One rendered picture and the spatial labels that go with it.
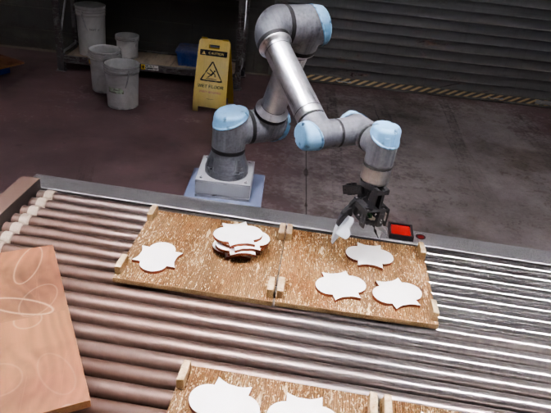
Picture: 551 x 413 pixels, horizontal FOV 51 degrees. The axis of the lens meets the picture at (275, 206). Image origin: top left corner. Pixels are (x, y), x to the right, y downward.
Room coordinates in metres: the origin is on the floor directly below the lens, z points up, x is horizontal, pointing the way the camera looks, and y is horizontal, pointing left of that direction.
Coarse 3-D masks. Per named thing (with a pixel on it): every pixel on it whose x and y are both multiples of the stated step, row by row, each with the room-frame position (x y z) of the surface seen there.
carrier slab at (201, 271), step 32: (160, 224) 1.42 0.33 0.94; (192, 224) 1.44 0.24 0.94; (128, 256) 1.24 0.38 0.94; (192, 256) 1.28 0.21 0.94; (224, 256) 1.29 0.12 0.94; (256, 256) 1.31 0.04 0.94; (160, 288) 1.14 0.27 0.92; (192, 288) 1.14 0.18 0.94; (224, 288) 1.16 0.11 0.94; (256, 288) 1.17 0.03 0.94
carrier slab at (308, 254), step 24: (312, 240) 1.43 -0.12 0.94; (336, 240) 1.44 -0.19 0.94; (360, 240) 1.46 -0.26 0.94; (288, 264) 1.29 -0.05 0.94; (312, 264) 1.31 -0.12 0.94; (336, 264) 1.32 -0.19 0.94; (408, 264) 1.36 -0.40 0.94; (288, 288) 1.19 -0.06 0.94; (312, 288) 1.20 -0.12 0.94; (336, 312) 1.12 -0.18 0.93; (360, 312) 1.12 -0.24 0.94; (384, 312) 1.13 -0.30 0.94; (408, 312) 1.14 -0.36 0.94
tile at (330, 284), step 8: (344, 272) 1.27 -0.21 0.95; (320, 280) 1.22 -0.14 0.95; (328, 280) 1.23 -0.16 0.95; (336, 280) 1.23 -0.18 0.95; (344, 280) 1.23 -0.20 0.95; (352, 280) 1.24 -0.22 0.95; (360, 280) 1.24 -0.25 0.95; (320, 288) 1.19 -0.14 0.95; (328, 288) 1.19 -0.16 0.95; (336, 288) 1.20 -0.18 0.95; (344, 288) 1.20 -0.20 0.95; (352, 288) 1.20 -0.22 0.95; (360, 288) 1.21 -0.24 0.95; (328, 296) 1.17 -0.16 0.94; (336, 296) 1.16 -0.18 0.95; (344, 296) 1.17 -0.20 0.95; (352, 296) 1.17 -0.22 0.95
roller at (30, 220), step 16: (32, 224) 1.39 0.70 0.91; (48, 224) 1.39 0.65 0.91; (64, 224) 1.39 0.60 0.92; (80, 224) 1.40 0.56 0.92; (128, 240) 1.37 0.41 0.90; (448, 288) 1.30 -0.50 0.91; (464, 288) 1.30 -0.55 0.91; (480, 288) 1.31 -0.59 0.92; (496, 288) 1.31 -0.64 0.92; (544, 304) 1.28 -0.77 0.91
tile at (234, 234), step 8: (224, 224) 1.37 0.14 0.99; (232, 224) 1.38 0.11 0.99; (240, 224) 1.38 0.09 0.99; (216, 232) 1.32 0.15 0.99; (224, 232) 1.33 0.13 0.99; (232, 232) 1.33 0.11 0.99; (240, 232) 1.34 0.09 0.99; (248, 232) 1.34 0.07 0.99; (256, 232) 1.35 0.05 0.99; (216, 240) 1.29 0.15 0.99; (224, 240) 1.29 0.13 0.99; (232, 240) 1.29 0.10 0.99; (240, 240) 1.30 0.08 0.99; (248, 240) 1.30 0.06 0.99; (256, 240) 1.31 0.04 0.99
